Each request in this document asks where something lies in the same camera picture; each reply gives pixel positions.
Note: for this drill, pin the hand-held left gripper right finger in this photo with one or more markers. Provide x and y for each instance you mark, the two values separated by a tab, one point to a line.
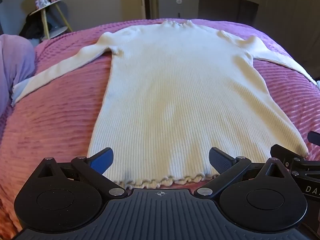
220	160

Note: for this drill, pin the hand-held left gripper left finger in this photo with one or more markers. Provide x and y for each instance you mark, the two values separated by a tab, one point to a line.
103	159

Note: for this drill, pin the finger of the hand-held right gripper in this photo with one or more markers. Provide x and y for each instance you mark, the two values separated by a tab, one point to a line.
283	152
315	138

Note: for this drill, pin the white ribbed knit sweater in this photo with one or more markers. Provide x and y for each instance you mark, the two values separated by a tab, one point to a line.
175	92

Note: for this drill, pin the pink waffle blanket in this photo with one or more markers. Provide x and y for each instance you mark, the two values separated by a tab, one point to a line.
62	110

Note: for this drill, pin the lilac pillow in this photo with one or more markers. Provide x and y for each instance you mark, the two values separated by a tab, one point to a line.
15	65

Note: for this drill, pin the round side table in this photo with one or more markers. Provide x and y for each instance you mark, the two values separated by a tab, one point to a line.
56	28

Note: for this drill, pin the black bag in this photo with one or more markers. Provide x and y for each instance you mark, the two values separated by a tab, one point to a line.
32	27

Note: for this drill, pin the grey cabinet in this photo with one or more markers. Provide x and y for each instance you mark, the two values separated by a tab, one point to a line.
175	6

